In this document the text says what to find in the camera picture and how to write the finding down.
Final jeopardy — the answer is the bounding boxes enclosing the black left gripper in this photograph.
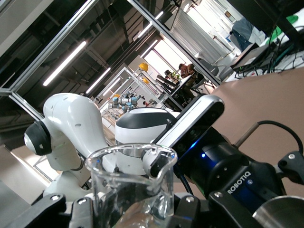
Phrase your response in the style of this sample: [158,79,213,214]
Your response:
[176,126,304,212]

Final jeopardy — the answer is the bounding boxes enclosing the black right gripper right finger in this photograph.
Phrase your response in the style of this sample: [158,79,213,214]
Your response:
[171,191,259,228]

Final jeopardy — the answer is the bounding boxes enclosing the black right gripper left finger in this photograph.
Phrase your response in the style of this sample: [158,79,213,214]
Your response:
[7,193,95,228]

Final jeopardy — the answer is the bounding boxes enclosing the steel double jigger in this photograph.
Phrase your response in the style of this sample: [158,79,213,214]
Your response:
[252,195,304,228]

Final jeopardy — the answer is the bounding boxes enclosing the clear glass beaker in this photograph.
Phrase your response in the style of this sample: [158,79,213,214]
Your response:
[85,142,178,228]

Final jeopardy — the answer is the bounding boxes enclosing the brown table mat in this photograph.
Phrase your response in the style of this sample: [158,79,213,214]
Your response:
[166,67,304,200]

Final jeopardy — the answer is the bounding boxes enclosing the ceiling tube light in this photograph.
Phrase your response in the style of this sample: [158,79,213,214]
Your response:
[85,67,112,95]
[42,40,87,86]
[140,39,159,59]
[137,10,164,38]

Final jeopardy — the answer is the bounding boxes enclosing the seated person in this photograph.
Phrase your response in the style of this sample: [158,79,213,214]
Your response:
[178,63,205,100]

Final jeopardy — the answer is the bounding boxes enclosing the blue jacket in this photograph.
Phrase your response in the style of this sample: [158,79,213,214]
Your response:
[231,18,255,52]

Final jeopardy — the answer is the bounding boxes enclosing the white vertical blinds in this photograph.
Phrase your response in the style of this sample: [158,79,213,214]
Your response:
[170,9,235,64]

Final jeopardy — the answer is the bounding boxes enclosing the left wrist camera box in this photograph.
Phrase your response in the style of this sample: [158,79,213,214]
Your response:
[152,94,225,155]

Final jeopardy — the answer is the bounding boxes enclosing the tangle of black cables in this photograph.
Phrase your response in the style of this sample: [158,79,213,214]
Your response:
[234,35,304,79]

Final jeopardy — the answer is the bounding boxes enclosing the aluminium frame beam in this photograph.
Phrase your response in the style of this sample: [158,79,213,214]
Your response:
[127,0,221,86]
[0,0,100,121]

